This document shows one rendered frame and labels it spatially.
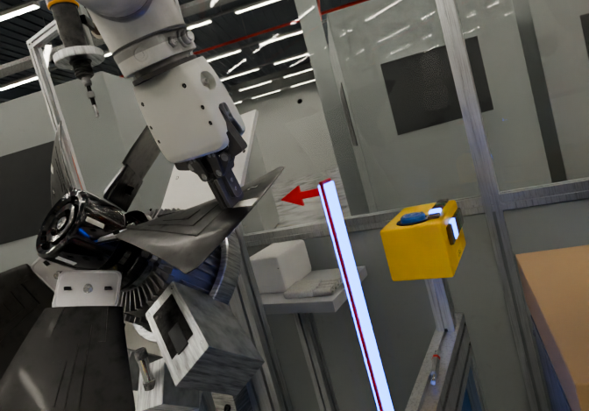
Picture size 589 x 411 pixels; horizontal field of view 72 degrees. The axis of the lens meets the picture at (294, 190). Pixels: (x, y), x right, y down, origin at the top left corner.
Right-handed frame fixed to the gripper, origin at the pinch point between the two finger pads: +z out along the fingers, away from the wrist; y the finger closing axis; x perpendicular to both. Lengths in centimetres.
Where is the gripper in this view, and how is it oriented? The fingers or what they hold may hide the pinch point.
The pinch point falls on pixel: (226, 188)
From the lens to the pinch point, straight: 50.1
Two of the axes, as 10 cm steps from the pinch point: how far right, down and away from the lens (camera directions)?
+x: -3.9, 4.8, -7.9
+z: 3.9, 8.6, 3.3
